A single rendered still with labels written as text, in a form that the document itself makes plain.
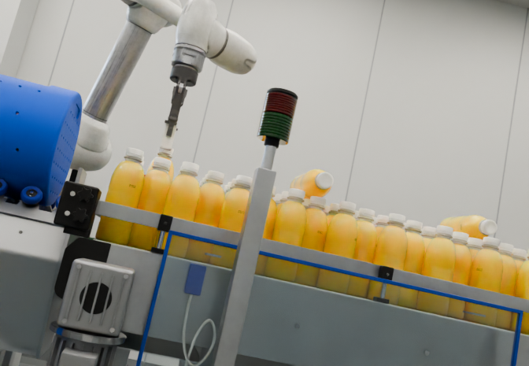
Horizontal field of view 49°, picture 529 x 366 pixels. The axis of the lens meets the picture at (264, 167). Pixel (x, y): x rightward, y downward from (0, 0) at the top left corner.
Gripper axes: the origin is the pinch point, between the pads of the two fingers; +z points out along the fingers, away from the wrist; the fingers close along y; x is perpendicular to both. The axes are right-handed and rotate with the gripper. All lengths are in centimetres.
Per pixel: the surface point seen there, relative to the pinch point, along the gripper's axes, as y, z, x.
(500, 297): 33, 23, 83
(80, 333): 50, 46, -6
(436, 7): -246, -200, 174
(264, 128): 51, 3, 18
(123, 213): 33.5, 23.8, -4.8
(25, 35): -273, -99, -120
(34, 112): 26.2, 6.3, -29.1
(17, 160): 25.5, 17.5, -29.7
